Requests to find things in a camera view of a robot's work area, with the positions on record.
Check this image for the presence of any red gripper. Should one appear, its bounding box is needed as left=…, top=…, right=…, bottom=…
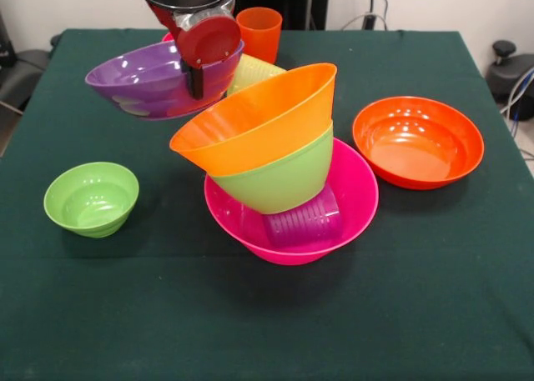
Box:
left=146, top=2, right=243, bottom=101

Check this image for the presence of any purple bowl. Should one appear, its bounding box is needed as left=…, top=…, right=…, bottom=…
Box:
left=84, top=39, right=246, bottom=121

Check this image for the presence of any yellow cup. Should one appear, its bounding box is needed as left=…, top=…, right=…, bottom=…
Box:
left=226, top=53, right=288, bottom=97

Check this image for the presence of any yellow bowl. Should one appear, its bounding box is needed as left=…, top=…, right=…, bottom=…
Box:
left=169, top=63, right=338, bottom=178

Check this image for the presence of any large green bowl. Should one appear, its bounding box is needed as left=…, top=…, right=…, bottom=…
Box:
left=210, top=120, right=335, bottom=215

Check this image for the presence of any purple cup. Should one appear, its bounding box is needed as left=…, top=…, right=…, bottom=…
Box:
left=261, top=184, right=344, bottom=248

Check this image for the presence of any pink bowl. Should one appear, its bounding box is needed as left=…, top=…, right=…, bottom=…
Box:
left=204, top=138, right=380, bottom=267

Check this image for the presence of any orange cup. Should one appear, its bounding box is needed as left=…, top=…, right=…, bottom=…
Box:
left=235, top=7, right=284, bottom=65

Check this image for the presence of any small green bowl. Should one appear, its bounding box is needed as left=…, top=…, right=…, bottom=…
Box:
left=43, top=161, right=140, bottom=239

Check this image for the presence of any dark grey chair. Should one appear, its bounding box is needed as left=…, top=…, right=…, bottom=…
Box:
left=0, top=9, right=62, bottom=111

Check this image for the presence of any dark green tablecloth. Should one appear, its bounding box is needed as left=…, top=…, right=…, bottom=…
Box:
left=0, top=28, right=534, bottom=381

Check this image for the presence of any orange bowl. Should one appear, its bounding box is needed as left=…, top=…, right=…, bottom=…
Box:
left=352, top=96, right=486, bottom=190

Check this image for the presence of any black round equipment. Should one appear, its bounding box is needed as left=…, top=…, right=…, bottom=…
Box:
left=486, top=40, right=534, bottom=103

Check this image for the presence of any thin grey cable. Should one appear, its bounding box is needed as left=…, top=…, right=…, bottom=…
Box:
left=335, top=13, right=391, bottom=32

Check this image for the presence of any grey blue cable bundle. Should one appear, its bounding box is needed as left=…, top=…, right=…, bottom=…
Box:
left=500, top=66, right=534, bottom=123

